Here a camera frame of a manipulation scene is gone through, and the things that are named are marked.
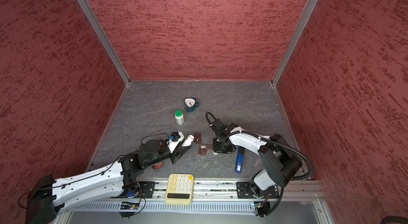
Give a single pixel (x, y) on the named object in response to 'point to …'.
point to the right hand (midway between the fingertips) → (217, 154)
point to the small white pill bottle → (187, 141)
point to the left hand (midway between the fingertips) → (188, 146)
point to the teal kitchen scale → (190, 104)
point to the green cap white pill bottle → (179, 117)
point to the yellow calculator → (179, 189)
